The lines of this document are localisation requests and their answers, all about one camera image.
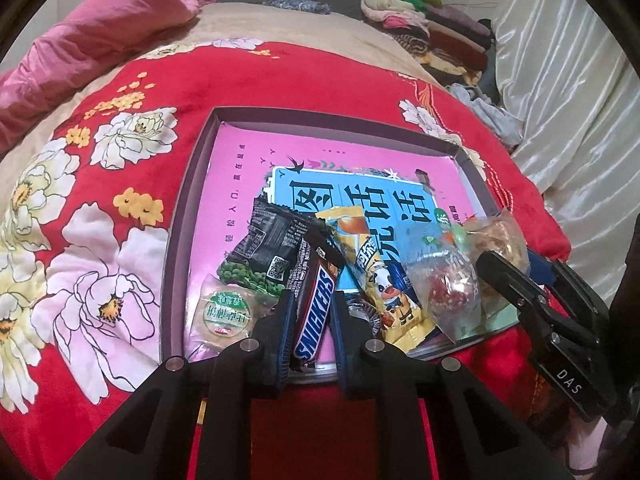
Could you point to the dark patterned cloth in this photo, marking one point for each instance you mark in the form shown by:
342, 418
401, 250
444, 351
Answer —
295, 5

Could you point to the dark shallow cardboard box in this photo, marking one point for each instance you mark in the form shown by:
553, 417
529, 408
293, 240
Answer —
180, 240

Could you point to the clear pale green snack bag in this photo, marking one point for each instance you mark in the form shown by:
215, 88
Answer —
445, 290

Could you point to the white satin curtain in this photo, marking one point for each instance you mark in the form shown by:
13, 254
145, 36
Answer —
565, 110

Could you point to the pile of folded clothes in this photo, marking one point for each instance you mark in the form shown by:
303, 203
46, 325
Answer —
440, 35

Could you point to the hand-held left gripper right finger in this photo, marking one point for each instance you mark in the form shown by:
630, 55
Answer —
342, 330

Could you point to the red floral blanket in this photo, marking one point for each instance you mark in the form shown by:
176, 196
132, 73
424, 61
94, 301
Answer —
310, 80

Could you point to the pale crumpled cloth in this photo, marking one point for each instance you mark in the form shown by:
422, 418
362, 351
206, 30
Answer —
492, 115

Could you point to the foil candy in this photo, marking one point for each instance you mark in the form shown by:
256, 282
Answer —
362, 310

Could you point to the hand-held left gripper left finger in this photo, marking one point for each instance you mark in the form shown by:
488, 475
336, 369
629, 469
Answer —
285, 330

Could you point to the round pastry packet green label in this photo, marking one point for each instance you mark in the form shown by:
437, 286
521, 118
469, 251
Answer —
220, 312

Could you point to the pink book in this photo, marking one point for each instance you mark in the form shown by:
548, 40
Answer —
235, 175

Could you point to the yellow cartoon snack packet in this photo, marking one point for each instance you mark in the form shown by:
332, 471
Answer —
380, 290

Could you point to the pink quilt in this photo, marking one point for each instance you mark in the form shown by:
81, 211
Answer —
100, 35

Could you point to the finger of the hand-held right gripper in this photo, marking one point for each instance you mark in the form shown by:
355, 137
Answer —
520, 292
570, 290

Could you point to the black snack packet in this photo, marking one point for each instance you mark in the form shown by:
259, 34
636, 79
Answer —
260, 240

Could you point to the brown chocolate bar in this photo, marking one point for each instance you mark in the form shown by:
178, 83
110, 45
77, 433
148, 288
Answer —
312, 320

